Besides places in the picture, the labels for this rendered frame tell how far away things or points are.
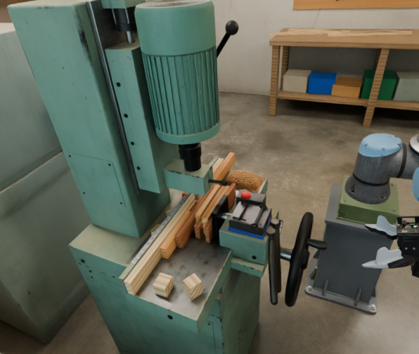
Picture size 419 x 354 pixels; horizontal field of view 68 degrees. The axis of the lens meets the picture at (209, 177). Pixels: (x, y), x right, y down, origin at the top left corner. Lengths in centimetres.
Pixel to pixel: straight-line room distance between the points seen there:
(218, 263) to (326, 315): 111
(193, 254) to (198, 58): 52
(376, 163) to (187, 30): 100
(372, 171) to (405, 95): 240
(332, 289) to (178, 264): 120
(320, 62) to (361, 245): 289
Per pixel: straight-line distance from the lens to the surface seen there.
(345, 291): 192
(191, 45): 71
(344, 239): 163
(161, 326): 126
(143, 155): 90
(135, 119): 85
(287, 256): 100
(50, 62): 92
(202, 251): 90
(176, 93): 74
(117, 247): 112
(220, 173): 112
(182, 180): 92
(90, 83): 84
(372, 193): 152
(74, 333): 198
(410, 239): 88
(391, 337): 193
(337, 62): 416
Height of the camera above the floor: 158
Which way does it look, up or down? 35 degrees down
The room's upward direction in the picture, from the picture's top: 5 degrees counter-clockwise
